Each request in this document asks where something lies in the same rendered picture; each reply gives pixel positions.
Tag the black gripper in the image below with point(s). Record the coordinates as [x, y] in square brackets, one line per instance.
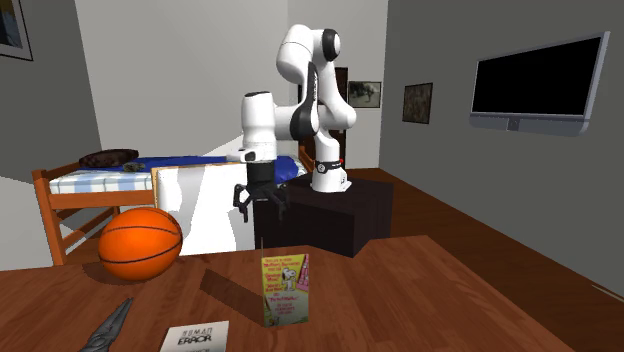
[260, 176]

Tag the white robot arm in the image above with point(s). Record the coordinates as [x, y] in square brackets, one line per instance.
[300, 117]

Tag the dark robot stand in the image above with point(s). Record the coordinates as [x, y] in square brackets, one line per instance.
[336, 219]

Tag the yellow upright book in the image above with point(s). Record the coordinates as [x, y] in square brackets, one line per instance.
[286, 288]

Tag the orange basketball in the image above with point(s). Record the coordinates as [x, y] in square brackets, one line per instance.
[140, 243]

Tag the white flat book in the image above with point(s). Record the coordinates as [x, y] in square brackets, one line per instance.
[196, 337]

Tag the wooden bed with blue blanket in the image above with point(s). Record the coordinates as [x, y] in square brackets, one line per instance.
[102, 183]

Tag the grey metal pliers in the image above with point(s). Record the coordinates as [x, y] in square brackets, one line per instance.
[108, 329]

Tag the framed picture with blue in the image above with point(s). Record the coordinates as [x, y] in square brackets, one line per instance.
[12, 27]

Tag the grey framed wall picture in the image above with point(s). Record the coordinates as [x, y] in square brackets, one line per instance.
[364, 94]

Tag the dark framed wall picture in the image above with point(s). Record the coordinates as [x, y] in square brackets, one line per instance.
[417, 103]

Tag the wall-mounted grey television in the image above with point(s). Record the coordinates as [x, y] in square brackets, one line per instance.
[536, 83]

